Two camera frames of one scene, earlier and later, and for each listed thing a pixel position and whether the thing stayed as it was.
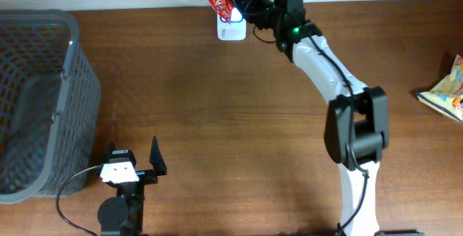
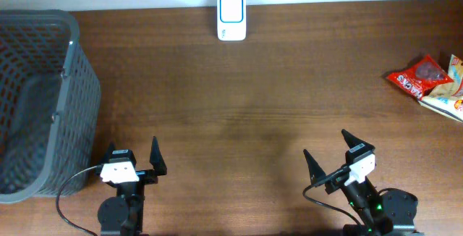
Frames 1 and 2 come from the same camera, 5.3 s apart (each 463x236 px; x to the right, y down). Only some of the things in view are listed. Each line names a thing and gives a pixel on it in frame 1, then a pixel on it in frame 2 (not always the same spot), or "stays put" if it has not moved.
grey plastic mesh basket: x=50 y=107 stays put
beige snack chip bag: x=447 y=95 stays put
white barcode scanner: x=236 y=30 stays put
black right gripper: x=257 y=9 → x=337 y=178
